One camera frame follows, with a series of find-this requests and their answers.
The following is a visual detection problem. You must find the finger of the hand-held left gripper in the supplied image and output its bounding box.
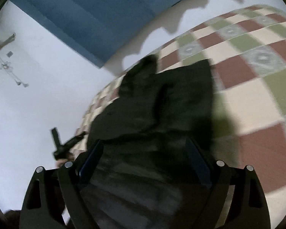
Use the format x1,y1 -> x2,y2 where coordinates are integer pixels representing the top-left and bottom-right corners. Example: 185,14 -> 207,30
61,133 -> 87,152

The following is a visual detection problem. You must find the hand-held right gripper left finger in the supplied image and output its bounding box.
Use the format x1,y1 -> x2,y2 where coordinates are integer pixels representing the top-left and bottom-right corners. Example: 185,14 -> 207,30
19,139 -> 105,229

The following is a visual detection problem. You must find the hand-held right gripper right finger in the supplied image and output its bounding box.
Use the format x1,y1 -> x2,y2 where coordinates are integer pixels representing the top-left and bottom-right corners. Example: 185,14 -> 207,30
185,137 -> 271,229

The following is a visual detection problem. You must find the black puffer jacket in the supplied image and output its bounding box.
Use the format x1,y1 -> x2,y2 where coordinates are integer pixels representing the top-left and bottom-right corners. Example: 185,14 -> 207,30
80,55 -> 231,229

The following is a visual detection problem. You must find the person's left forearm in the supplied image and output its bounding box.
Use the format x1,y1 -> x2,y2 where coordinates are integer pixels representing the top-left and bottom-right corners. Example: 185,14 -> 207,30
3,209 -> 23,229

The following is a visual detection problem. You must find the checkered patchwork blanket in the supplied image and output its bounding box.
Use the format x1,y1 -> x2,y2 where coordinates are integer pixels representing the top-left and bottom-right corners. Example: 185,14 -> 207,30
75,5 -> 286,229

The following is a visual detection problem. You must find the blue padded headboard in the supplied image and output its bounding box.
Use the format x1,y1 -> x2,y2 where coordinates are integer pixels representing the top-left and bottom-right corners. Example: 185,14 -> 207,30
10,0 -> 260,68

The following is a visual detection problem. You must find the metal wall bracket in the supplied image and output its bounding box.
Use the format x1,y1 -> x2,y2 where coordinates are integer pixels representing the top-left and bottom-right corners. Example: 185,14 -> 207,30
0,32 -> 17,55

